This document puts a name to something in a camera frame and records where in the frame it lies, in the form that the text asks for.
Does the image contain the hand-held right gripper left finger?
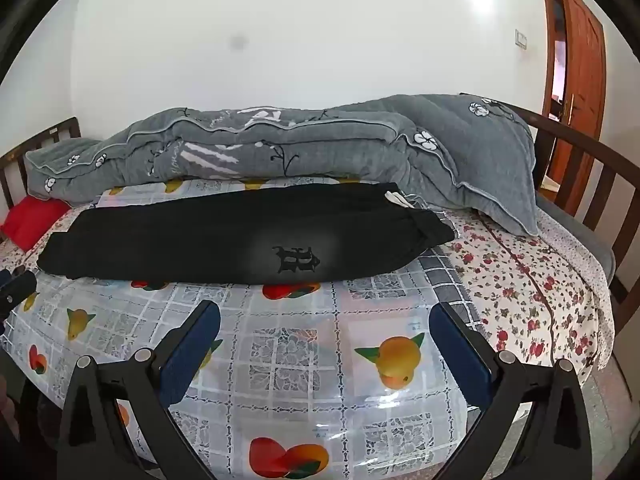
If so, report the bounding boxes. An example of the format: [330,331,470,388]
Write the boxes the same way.
[57,300,222,480]

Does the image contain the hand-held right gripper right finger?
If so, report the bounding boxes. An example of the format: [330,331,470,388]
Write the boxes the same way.
[429,302,597,480]

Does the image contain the grey floral quilt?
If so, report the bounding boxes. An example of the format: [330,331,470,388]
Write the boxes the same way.
[24,92,541,238]

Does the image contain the dark wooden bed frame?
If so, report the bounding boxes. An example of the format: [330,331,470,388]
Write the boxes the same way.
[0,92,640,341]

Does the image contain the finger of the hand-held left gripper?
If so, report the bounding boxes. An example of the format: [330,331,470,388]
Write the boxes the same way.
[0,266,38,318]

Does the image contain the grey mattress pad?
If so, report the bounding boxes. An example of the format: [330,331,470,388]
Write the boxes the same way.
[535,195,617,281]

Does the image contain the black pants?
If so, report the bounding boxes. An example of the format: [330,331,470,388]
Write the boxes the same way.
[36,182,457,286]

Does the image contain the fruit print plastic sheet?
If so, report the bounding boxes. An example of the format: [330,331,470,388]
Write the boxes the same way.
[0,177,501,480]

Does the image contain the wooden shelf furniture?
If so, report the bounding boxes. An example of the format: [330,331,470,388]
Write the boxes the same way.
[537,0,608,186]

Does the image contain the floral bedsheet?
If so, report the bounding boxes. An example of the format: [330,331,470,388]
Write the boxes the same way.
[0,207,613,376]

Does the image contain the red pillow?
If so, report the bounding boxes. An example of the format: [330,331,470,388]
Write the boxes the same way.
[0,195,71,252]

